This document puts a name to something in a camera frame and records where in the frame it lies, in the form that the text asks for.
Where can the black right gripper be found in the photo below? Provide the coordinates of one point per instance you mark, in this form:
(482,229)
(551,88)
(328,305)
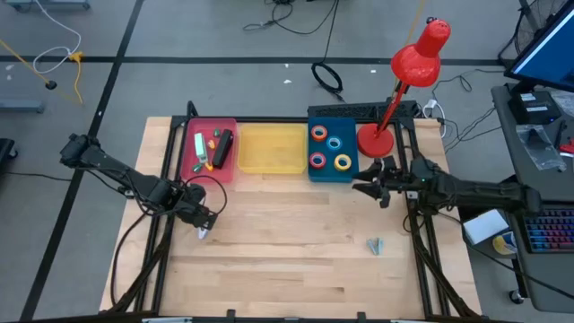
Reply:
(394,184)

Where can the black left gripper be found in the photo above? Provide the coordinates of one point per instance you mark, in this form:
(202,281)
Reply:
(199,215)

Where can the pale grey stapler remover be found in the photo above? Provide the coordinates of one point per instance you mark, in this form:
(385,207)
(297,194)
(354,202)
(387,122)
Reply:
(202,234)

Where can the yellow tape roll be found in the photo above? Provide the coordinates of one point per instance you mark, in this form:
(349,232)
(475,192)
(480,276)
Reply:
(336,163)

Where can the blue tape roll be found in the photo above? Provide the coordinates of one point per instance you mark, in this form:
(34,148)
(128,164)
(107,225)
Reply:
(328,143)

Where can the red tape roll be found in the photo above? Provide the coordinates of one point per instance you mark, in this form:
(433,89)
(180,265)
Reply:
(311,160)

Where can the orange tape roll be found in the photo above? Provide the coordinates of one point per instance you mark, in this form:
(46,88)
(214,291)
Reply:
(313,133)

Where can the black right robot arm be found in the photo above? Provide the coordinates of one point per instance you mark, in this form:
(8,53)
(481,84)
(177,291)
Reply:
(475,193)

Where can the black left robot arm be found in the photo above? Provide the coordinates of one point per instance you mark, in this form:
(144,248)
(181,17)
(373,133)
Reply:
(134,181)

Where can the grey-blue stapler remover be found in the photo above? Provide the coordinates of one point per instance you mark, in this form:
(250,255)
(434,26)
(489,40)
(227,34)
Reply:
(372,247)

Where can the pink plastic bin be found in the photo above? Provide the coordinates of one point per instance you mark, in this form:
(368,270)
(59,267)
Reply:
(226,177)

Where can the blue plastic bin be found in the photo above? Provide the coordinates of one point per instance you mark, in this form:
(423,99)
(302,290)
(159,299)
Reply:
(347,134)

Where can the black perforated metal panel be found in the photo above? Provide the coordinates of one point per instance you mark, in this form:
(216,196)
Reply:
(341,110)

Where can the white power plug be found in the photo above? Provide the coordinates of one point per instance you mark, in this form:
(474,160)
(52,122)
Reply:
(430,105)

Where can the yellow plastic bin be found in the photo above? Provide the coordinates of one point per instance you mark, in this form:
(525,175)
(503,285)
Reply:
(273,148)

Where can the white cardboard box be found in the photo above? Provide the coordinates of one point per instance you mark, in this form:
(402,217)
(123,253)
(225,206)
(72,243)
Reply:
(484,226)

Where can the red desk lamp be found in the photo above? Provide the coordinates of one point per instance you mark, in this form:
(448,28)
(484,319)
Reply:
(417,63)

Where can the clear plastic bag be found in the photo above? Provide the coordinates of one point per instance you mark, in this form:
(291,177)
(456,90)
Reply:
(538,148)

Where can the black mini computer box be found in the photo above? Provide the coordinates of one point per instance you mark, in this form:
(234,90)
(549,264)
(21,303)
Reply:
(533,110)

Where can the backlit rainbow keyboard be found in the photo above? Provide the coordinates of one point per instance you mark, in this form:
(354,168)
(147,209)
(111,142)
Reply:
(549,229)

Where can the grey computer desk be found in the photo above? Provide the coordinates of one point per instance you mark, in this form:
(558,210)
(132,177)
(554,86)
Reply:
(556,179)

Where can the black computer monitor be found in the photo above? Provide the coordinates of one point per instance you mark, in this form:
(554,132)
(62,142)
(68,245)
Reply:
(547,58)

